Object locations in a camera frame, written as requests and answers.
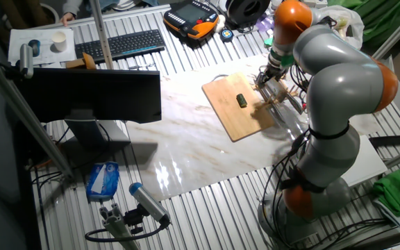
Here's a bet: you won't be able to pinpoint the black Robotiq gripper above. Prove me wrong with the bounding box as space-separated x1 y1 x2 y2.
255 65 288 88

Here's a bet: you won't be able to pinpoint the steel cleaver knife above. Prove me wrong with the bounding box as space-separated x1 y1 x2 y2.
260 76 307 115

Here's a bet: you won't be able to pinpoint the green cucumber piece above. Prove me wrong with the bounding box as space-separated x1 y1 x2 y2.
235 93 249 108

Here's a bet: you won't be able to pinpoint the grey sleeved forearm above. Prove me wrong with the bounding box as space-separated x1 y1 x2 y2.
62 0 86 17

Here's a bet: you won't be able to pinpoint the person's bare hand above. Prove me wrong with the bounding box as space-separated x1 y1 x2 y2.
59 12 76 27

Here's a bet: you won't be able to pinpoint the wooden peg knife rack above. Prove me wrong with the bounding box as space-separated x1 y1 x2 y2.
253 71 303 109

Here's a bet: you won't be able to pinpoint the steel kitchen knife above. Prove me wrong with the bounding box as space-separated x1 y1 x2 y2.
267 99 286 122

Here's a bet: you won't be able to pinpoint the wooden cutting board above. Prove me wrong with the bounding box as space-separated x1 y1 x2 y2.
201 72 276 143

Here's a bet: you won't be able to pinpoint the purple plastic wrapper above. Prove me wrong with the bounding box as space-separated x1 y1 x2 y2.
255 15 276 34

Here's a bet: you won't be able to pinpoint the small white rounded object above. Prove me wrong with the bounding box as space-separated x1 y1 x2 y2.
213 14 227 34

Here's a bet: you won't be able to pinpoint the white marble pattern mat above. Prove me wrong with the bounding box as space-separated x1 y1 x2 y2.
125 50 385 203

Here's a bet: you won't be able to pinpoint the black orange teach pendant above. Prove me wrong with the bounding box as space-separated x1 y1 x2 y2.
162 0 220 40

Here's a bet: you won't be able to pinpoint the white plastic bag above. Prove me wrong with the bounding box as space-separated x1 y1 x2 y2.
316 5 365 49

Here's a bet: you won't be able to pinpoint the white flat box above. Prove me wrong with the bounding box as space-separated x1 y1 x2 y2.
338 134 389 188

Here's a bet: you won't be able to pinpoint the green cloth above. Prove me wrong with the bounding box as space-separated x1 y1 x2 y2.
326 0 400 53
372 161 400 218

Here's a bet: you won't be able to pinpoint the black flat bar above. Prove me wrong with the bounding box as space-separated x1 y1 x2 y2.
369 134 400 149

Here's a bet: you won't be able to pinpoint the black computer keyboard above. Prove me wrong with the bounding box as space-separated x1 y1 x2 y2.
74 29 167 63

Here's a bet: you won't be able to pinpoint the black computer monitor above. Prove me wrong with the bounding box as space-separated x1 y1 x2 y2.
14 67 163 152

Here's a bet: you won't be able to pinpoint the small wooden block object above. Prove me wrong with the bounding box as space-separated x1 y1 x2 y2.
65 51 97 70

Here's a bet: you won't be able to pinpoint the blue tissue pack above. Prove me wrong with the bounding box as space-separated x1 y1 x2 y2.
85 161 120 202

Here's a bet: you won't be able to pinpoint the white paper cup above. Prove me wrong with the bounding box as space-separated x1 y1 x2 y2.
51 31 68 53

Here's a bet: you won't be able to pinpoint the white paper sheets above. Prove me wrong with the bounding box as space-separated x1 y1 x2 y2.
8 28 77 67

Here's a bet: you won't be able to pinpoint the green printed mount bracket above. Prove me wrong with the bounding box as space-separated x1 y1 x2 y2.
268 47 295 69

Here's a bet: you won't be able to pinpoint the black cable with plug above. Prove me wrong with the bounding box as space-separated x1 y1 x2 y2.
259 130 312 244

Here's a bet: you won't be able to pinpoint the silver camera with blue end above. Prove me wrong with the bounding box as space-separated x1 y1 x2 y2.
128 182 172 223

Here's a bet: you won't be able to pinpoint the black camera clamp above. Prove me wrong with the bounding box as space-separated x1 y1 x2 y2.
123 204 146 235

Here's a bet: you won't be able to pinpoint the aluminium camera bracket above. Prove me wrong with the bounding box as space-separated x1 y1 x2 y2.
99 203 142 250

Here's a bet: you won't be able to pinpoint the black camera cable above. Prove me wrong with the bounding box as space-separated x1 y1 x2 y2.
84 222 169 243

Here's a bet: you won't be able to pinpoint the aluminium diagonal frame beam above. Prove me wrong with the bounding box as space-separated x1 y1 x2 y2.
0 47 75 178

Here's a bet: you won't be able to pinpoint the silver depth camera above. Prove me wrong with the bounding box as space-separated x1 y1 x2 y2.
19 43 34 79

